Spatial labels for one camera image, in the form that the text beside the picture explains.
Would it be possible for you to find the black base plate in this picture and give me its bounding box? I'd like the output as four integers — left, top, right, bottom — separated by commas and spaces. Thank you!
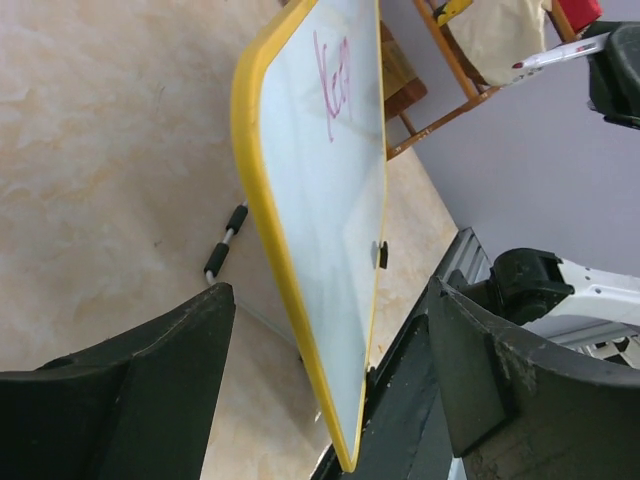
311, 292, 452, 479

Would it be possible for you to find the black whiteboard clip lower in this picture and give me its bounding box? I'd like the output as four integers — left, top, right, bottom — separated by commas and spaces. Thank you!
372, 241, 389, 270

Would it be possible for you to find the purple-capped whiteboard marker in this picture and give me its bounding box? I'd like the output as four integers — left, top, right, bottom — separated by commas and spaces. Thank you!
512, 33, 609, 70

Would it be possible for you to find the orange wooden rack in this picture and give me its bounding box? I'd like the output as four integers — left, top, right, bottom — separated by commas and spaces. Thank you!
380, 1, 595, 160

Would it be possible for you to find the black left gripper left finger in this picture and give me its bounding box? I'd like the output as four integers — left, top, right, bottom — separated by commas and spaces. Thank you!
1, 283, 235, 479

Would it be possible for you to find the wire whiteboard stand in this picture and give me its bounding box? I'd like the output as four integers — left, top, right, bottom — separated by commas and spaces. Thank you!
203, 201, 298, 349

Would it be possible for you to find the crumpled beige cloth front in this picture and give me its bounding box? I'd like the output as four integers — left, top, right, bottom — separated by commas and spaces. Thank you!
447, 0, 551, 87

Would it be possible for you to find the yellow-framed whiteboard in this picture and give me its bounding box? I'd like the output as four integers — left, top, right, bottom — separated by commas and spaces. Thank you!
230, 1, 387, 472

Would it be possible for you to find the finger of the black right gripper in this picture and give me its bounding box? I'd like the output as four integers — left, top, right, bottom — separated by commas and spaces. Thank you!
584, 21, 639, 129

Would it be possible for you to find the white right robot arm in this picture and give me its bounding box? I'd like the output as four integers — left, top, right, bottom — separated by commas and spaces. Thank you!
449, 21, 639, 326

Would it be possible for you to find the red white box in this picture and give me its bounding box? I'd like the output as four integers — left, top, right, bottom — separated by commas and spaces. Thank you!
559, 0, 603, 32

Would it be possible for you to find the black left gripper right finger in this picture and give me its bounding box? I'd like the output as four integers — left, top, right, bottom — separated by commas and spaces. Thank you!
427, 277, 639, 479

